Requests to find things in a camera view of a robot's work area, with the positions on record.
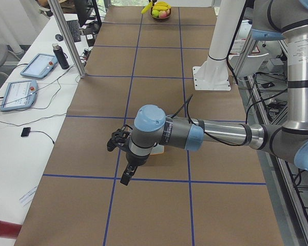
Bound grey square plate orange rim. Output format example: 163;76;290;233
150;144;164;155

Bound black water bottle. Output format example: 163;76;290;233
52;43;69;70

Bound teach pendant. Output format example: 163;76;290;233
1;79;38;111
20;53;57;79

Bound grey computer mouse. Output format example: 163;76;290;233
55;34;64;42

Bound small black box device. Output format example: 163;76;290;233
21;127;31;137

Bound teach pendant near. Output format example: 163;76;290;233
1;79;38;111

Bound yellow banana in basket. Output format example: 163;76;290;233
153;1;171;11

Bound aluminium frame post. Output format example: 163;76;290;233
48;0;85;78

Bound wicker fruit basket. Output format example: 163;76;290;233
150;6;171;19

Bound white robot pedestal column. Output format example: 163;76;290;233
192;0;254;91

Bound black monitor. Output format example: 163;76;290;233
74;0;102;27

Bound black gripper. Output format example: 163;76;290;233
120;151;149;185

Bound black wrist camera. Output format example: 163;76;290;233
107;124;133;153

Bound yellow banana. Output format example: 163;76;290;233
141;2;154;14
153;1;171;11

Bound black keyboard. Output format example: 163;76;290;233
66;20;81;43

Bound brown table mat blue grid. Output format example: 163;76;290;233
16;6;283;245

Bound red fire extinguisher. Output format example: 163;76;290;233
0;220;22;239

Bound teach pendant far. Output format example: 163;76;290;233
20;53;57;79

